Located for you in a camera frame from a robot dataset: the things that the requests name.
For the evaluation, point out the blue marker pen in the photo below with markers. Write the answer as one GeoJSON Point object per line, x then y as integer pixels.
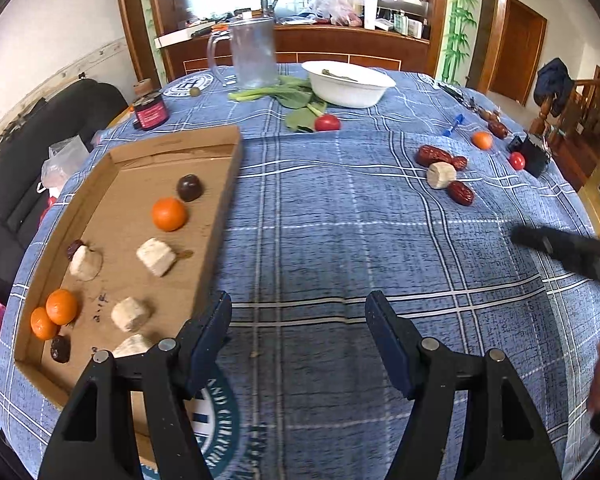
{"type": "Point", "coordinates": [454, 126]}

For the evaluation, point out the white bottle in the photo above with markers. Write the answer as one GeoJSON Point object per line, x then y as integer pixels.
{"type": "Point", "coordinates": [370, 10]}

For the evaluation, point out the wooden stair railing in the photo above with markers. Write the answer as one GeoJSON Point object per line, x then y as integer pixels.
{"type": "Point", "coordinates": [585, 115]}

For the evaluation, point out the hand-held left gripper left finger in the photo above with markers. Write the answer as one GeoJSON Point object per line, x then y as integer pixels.
{"type": "Point", "coordinates": [214, 345]}

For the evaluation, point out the large red date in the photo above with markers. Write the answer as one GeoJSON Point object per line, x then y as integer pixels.
{"type": "Point", "coordinates": [432, 155]}

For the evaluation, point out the bamboo wall decal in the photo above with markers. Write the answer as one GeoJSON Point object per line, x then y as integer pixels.
{"type": "Point", "coordinates": [460, 20]}

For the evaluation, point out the green leaf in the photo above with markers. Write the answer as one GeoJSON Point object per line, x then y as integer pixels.
{"type": "Point", "coordinates": [337, 76]}

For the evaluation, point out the wooden door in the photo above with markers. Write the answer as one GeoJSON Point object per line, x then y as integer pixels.
{"type": "Point", "coordinates": [522, 45]}

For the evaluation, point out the cardboard tray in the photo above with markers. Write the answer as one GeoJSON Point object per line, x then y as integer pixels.
{"type": "Point", "coordinates": [130, 185]}

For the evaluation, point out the white bowl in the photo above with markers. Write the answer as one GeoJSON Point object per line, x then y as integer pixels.
{"type": "Point", "coordinates": [350, 92]}

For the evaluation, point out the red tomato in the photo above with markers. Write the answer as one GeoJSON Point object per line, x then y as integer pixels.
{"type": "Point", "coordinates": [517, 160]}
{"type": "Point", "coordinates": [327, 123]}

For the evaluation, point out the clear plastic bag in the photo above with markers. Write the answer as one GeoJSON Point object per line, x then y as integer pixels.
{"type": "Point", "coordinates": [330, 7]}

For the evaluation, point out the crumpled plastic bag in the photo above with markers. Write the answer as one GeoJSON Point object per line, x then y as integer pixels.
{"type": "Point", "coordinates": [62, 165]}

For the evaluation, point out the black device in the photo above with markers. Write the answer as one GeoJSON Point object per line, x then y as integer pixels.
{"type": "Point", "coordinates": [532, 155]}

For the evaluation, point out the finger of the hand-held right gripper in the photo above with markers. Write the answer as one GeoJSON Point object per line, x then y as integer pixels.
{"type": "Point", "coordinates": [565, 252]}

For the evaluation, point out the dark blue jacket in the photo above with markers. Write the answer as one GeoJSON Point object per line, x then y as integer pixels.
{"type": "Point", "coordinates": [555, 85]}

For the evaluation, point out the black sofa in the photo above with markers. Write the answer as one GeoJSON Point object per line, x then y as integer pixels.
{"type": "Point", "coordinates": [40, 125]}

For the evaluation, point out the blue plaid tablecloth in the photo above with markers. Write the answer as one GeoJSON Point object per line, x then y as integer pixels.
{"type": "Point", "coordinates": [330, 240]}

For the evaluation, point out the wooden cabinet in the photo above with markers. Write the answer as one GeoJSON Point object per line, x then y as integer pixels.
{"type": "Point", "coordinates": [330, 55]}

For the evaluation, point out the green leafy vegetable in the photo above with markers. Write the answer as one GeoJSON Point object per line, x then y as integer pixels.
{"type": "Point", "coordinates": [290, 95]}

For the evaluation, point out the dark red jar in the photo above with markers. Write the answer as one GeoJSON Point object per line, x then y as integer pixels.
{"type": "Point", "coordinates": [150, 112]}

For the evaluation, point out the white cake cube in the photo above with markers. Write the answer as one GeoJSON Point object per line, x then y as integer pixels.
{"type": "Point", "coordinates": [87, 264]}
{"type": "Point", "coordinates": [155, 256]}
{"type": "Point", "coordinates": [130, 313]}

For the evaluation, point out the small orange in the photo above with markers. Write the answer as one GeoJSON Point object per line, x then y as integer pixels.
{"type": "Point", "coordinates": [481, 140]}

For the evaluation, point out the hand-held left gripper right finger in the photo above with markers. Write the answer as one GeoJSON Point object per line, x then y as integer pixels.
{"type": "Point", "coordinates": [387, 345]}

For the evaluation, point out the clear plastic pitcher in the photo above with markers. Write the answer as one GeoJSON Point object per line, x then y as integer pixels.
{"type": "Point", "coordinates": [252, 55]}

